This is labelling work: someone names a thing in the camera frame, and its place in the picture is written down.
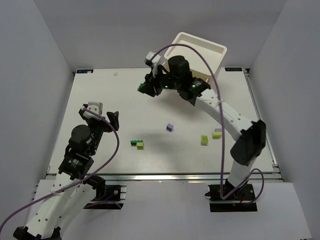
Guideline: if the green lego brick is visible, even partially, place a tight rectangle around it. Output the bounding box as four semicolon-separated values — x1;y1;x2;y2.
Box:
137;82;145;92

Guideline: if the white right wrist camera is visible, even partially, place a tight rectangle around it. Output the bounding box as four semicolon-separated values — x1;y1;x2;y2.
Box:
144;51;161;75

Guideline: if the white three-drawer cabinet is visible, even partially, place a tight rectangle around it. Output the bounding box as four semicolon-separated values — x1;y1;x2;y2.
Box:
163;32;227;85

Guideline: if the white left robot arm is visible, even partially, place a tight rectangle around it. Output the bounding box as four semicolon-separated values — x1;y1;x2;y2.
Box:
13;107;119;240

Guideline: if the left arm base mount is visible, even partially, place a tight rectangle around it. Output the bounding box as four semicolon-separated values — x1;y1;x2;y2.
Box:
84;184;127;210

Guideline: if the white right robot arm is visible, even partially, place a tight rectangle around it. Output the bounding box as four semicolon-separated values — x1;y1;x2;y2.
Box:
138;52;266;189

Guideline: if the green and yellow lego stack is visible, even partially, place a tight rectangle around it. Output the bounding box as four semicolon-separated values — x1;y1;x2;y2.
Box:
130;140;144;150

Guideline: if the aluminium front rail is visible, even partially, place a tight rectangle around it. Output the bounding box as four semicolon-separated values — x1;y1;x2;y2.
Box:
45;171;283;181

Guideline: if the left blue label sticker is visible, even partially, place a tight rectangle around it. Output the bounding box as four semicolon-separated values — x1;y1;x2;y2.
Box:
76;69;94;74

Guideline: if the yellow-green lego brick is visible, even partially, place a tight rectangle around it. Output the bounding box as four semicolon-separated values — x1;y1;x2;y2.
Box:
200;135;209;146

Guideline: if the purple and yellow lego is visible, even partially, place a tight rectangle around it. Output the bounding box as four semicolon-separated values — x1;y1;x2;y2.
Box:
212;128;222;139

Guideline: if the purple lego brick centre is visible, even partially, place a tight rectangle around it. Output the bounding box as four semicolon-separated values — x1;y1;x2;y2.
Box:
166;123;174;132

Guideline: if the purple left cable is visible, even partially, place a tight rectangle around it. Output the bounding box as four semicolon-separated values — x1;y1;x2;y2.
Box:
0;107;120;230

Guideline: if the right blue label sticker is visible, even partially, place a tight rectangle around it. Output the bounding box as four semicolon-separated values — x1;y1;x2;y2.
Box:
224;67;243;72

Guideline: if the blue label sticker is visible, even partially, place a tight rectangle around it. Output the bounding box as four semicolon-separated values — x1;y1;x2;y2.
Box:
76;69;94;74
224;67;243;72

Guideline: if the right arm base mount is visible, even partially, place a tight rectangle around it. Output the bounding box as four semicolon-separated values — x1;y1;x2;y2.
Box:
205;184;258;213

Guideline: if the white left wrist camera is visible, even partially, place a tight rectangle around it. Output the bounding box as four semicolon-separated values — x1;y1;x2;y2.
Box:
78;101;103;121

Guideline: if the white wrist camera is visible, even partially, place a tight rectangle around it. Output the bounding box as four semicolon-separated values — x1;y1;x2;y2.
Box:
78;101;103;121
144;51;161;75

